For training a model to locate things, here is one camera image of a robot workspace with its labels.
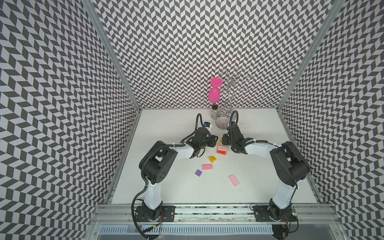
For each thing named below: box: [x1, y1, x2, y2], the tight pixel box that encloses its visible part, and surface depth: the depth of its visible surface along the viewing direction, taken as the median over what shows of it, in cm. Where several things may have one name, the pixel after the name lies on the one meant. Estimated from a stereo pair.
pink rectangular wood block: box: [202, 164, 213, 170], surface depth 90 cm
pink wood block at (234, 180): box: [228, 174, 240, 187], surface depth 86 cm
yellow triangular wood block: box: [209, 156, 217, 163], surface depth 93 cm
